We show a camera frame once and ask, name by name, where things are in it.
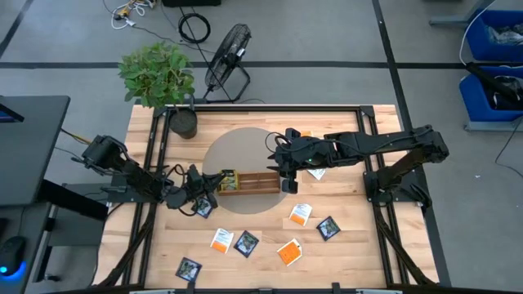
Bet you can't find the black desk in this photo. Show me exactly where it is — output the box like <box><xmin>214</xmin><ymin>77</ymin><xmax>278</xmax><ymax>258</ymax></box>
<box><xmin>0</xmin><ymin>202</ymin><xmax>56</xmax><ymax>294</ymax></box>
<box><xmin>0</xmin><ymin>95</ymin><xmax>71</xmax><ymax>207</ymax></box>

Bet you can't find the black plant pot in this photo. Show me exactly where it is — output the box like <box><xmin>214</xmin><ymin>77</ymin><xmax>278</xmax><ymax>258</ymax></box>
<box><xmin>168</xmin><ymin>106</ymin><xmax>199</xmax><ymax>140</ymax></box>

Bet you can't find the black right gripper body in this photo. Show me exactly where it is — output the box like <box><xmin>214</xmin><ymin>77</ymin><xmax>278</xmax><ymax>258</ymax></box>
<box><xmin>275</xmin><ymin>127</ymin><xmax>328</xmax><ymax>194</ymax></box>

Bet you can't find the coiled black cable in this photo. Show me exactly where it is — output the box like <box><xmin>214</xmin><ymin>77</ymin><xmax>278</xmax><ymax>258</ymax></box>
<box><xmin>177</xmin><ymin>12</ymin><xmax>212</xmax><ymax>45</ymax></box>

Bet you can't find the black floor box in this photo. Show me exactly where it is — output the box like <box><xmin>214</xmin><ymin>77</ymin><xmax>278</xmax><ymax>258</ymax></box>
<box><xmin>162</xmin><ymin>0</ymin><xmax>222</xmax><ymax>7</ymax></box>

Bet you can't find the black floor fan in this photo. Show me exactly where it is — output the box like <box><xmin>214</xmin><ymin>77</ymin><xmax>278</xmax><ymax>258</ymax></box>
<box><xmin>203</xmin><ymin>23</ymin><xmax>253</xmax><ymax>104</ymax></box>

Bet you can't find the green leafy plant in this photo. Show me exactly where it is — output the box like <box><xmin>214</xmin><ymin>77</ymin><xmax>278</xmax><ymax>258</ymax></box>
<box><xmin>117</xmin><ymin>39</ymin><xmax>196</xmax><ymax>109</ymax></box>

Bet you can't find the black folded stand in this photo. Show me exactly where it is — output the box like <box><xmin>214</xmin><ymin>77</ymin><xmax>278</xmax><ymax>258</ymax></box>
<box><xmin>465</xmin><ymin>60</ymin><xmax>523</xmax><ymax>105</ymax></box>

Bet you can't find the wooden tea organizer box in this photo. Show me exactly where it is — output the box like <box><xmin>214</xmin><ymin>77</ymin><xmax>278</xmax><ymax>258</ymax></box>
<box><xmin>217</xmin><ymin>170</ymin><xmax>282</xmax><ymax>196</ymax></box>

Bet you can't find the round grey mat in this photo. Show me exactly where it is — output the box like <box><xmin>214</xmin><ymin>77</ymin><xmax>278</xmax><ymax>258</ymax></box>
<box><xmin>202</xmin><ymin>127</ymin><xmax>289</xmax><ymax>216</ymax></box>

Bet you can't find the blue storage bin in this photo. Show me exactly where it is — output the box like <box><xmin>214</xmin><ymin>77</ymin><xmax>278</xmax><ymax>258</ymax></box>
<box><xmin>458</xmin><ymin>65</ymin><xmax>523</xmax><ymax>123</ymax></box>
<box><xmin>465</xmin><ymin>8</ymin><xmax>523</xmax><ymax>63</ymax></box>

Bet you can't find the dark computer monitor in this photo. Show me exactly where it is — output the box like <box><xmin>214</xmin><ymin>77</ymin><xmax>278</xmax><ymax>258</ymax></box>
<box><xmin>0</xmin><ymin>102</ymin><xmax>25</xmax><ymax>124</ymax></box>

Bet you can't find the black aluminium table frame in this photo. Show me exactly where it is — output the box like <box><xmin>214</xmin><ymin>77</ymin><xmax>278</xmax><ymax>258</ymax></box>
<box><xmin>92</xmin><ymin>104</ymin><xmax>441</xmax><ymax>294</ymax></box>

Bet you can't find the white cable bundle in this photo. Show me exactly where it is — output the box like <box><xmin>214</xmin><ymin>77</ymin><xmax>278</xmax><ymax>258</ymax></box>
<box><xmin>109</xmin><ymin>0</ymin><xmax>159</xmax><ymax>31</ymax></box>

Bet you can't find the yellow green tea packet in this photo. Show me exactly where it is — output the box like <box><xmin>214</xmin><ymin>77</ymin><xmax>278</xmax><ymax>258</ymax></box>
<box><xmin>220</xmin><ymin>169</ymin><xmax>240</xmax><ymax>193</ymax></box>

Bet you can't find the grey metal table foot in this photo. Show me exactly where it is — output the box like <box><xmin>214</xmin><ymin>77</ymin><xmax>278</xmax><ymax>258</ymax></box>
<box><xmin>428</xmin><ymin>0</ymin><xmax>498</xmax><ymax>28</ymax></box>

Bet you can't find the black foil tea packet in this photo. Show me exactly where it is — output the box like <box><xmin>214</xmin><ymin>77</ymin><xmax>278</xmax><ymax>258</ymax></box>
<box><xmin>175</xmin><ymin>256</ymin><xmax>203</xmax><ymax>283</ymax></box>
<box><xmin>233</xmin><ymin>230</ymin><xmax>260</xmax><ymax>259</ymax></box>
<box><xmin>191</xmin><ymin>195</ymin><xmax>217</xmax><ymax>220</ymax></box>
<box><xmin>315</xmin><ymin>216</ymin><xmax>342</xmax><ymax>242</ymax></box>

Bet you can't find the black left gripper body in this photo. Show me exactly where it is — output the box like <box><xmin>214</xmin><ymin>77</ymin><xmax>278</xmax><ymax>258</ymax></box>
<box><xmin>183</xmin><ymin>163</ymin><xmax>219</xmax><ymax>209</ymax></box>

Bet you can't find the black computer mouse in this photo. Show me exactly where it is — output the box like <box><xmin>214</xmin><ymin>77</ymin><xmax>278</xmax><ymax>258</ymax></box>
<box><xmin>0</xmin><ymin>235</ymin><xmax>28</xmax><ymax>279</ymax></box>

